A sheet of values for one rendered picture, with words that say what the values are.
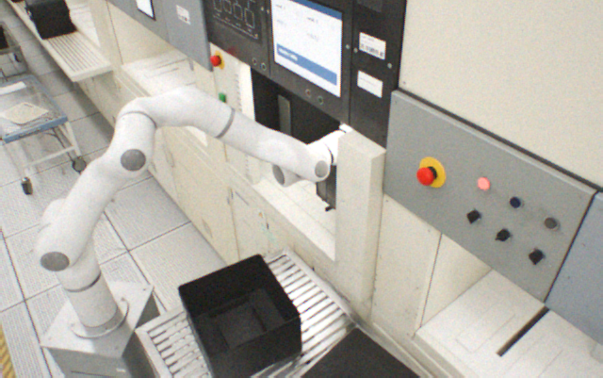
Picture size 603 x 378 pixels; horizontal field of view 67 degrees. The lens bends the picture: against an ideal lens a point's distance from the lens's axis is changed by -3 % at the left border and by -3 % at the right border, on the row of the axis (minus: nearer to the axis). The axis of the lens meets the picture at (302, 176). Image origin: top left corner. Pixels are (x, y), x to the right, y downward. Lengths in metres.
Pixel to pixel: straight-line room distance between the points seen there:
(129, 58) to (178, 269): 1.32
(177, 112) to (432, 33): 0.60
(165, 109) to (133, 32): 1.96
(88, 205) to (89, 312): 0.42
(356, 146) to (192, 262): 1.85
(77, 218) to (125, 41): 1.90
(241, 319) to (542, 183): 1.02
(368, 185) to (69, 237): 0.78
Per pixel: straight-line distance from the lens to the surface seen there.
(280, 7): 1.30
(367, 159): 1.10
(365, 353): 1.38
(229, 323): 1.56
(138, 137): 1.17
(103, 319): 1.66
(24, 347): 2.80
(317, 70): 1.23
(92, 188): 1.30
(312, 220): 1.71
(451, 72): 0.94
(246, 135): 1.22
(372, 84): 1.08
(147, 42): 3.16
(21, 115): 3.76
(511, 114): 0.89
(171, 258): 2.88
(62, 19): 3.97
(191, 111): 1.16
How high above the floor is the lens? 2.03
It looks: 38 degrees down
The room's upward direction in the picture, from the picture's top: 2 degrees counter-clockwise
